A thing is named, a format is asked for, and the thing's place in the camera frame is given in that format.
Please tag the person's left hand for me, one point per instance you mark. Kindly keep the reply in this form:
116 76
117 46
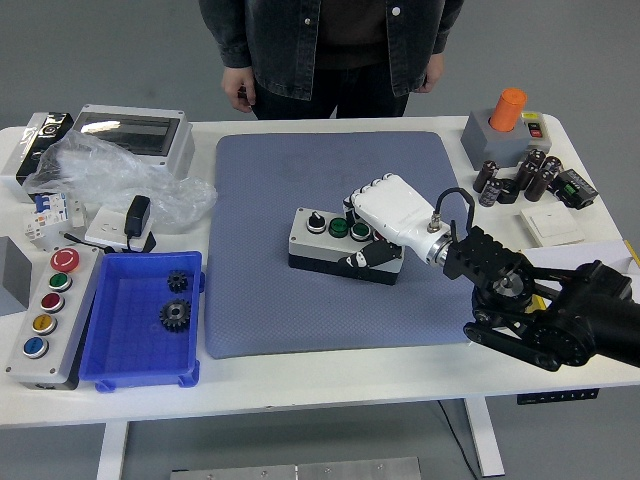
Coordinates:
431 72

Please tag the person's right hand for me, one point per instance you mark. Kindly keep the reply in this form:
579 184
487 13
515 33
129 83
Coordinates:
235 87

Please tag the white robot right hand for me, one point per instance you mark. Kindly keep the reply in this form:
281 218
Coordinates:
395 210

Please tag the grey four-button control box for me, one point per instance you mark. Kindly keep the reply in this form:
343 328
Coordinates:
305 245

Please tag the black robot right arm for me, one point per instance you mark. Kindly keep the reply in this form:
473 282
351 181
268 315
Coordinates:
575 310

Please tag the grey five-button control box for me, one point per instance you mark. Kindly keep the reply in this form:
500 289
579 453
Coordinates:
70 320

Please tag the grey square block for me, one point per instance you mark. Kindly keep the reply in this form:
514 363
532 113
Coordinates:
480 140

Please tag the orange cylinder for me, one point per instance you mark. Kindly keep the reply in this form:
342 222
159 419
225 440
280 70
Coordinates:
507 110

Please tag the black cylindrical capacitor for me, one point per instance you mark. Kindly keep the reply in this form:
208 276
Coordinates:
525 174
551 165
535 156
537 184
486 176
491 193

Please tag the person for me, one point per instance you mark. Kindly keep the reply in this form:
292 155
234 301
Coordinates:
330 50

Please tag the grey distribution box clear lid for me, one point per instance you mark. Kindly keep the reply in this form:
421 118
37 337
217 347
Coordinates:
130 132

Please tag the small black holder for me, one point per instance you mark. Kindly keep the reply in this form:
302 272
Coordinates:
510 192

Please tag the clear plastic bag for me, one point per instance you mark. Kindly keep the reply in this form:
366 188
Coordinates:
100 170

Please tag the black power adapter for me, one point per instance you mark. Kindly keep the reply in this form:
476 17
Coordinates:
137 215

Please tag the blue-grey padded mat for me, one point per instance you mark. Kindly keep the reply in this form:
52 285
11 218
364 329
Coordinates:
260 300

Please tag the white paper booklet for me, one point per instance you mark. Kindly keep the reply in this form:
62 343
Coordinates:
560 256

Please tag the black module green terminals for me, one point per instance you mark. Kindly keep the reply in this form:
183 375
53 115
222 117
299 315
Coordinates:
575 189

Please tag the small black gear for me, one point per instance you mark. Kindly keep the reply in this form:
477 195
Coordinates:
177 282

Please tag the white blue circuit breaker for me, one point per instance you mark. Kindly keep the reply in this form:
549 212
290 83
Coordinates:
50 215

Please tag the white box with black panel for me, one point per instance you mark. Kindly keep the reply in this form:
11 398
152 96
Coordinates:
17 150

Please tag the large black gear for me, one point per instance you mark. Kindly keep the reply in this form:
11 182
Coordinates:
169 320

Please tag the black table control panel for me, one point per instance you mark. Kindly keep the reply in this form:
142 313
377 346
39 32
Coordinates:
557 396

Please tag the white table leg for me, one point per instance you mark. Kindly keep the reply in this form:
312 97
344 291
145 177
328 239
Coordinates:
485 440
112 450

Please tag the blue plastic bin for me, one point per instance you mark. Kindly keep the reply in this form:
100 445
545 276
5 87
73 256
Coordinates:
130 350

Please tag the grey metal box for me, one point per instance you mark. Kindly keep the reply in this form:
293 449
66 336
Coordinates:
12 275

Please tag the white switch box red button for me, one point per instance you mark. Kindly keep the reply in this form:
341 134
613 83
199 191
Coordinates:
534 127

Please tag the white wall switch plate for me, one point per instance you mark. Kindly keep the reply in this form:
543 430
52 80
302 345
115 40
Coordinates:
550 225

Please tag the white wall socket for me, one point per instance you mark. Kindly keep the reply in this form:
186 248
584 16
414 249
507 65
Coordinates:
105 227

